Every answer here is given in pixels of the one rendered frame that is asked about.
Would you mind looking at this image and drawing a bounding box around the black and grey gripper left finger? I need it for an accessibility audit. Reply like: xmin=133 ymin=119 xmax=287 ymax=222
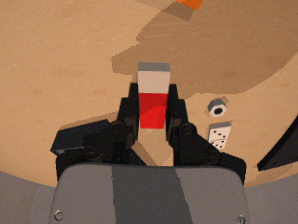
xmin=55 ymin=83 xmax=140 ymax=182

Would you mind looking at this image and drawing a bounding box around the grey hex nut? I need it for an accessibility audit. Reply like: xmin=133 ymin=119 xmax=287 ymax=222
xmin=207 ymin=98 xmax=227 ymax=117

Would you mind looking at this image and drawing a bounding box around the white domino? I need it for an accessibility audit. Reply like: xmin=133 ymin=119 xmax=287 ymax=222
xmin=207 ymin=122 xmax=231 ymax=149

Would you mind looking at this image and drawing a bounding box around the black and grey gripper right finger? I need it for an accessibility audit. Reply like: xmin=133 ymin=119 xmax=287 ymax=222
xmin=165 ymin=84 xmax=247 ymax=185

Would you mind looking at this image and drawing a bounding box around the dark grey rack of bins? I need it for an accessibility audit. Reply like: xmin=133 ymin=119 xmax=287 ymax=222
xmin=50 ymin=119 xmax=147 ymax=166

